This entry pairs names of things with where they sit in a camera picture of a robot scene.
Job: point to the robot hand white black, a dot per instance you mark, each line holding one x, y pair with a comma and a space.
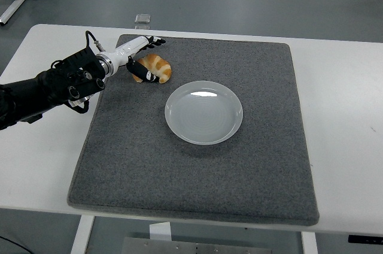
128, 48

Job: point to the golden croissant bread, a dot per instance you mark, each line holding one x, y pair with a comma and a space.
161, 66

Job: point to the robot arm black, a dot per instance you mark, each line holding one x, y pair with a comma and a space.
45, 86

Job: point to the round white plate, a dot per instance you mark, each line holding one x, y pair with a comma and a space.
203, 116

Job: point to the small clear floor box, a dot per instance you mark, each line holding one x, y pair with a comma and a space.
142, 18

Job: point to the grey felt mat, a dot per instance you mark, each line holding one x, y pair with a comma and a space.
194, 182

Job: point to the white table leg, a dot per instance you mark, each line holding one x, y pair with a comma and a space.
309, 243
81, 236

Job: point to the black table control box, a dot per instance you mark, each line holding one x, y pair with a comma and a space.
365, 239

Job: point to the white table bracket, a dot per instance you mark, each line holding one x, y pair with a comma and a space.
160, 231

